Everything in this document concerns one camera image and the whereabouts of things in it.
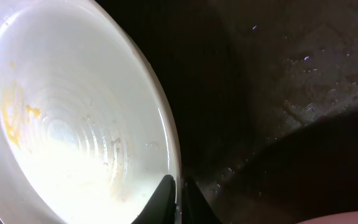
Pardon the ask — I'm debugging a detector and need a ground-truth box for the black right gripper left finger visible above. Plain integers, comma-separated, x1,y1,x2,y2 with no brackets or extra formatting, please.
132,175,176,224

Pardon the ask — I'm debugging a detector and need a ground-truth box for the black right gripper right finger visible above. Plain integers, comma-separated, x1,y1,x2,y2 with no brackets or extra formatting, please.
182,177,221,224

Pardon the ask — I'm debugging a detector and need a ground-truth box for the cream plate top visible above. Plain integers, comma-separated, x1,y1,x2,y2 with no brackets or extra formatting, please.
0,0,181,223

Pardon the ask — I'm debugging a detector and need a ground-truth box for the brown serving tray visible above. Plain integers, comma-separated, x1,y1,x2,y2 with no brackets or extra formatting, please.
101,0,358,223

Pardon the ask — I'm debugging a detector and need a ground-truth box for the white plate right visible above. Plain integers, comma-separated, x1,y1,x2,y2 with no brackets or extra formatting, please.
298,211,358,224

